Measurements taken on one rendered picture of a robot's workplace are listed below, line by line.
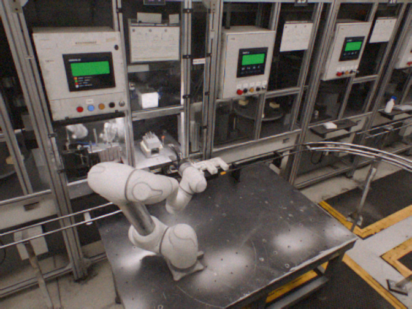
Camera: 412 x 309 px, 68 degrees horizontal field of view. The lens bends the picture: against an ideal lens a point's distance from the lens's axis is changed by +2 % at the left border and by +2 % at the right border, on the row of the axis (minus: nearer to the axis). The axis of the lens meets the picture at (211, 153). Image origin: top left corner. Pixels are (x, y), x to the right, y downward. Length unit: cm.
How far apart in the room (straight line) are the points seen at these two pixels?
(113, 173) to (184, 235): 60
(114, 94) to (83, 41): 33
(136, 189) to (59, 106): 91
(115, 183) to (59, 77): 83
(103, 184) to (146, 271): 77
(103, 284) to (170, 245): 113
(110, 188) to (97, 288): 157
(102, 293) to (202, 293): 110
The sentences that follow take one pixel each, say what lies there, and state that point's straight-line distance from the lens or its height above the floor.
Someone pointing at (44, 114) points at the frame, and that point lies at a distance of 192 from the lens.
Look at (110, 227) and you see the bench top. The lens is 212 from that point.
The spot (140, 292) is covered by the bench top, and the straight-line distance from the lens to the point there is 178.
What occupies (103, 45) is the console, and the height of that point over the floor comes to 176.
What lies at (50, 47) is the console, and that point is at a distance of 180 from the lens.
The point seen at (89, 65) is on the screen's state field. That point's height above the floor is 167.
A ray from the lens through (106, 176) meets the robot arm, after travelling 122.
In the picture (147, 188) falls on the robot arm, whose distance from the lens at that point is 112.
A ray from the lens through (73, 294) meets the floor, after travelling 272.
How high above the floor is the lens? 214
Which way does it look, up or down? 31 degrees down
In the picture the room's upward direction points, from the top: 4 degrees clockwise
